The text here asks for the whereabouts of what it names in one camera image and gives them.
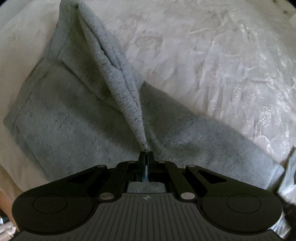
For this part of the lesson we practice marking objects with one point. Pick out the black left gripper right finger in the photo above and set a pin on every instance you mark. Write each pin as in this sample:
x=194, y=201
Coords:
x=230, y=205

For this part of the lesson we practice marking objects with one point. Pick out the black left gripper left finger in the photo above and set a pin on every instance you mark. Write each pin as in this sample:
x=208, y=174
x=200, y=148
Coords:
x=66, y=204

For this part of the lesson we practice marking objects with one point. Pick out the grey sweat pants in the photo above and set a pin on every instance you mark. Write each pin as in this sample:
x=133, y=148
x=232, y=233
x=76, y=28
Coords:
x=76, y=108

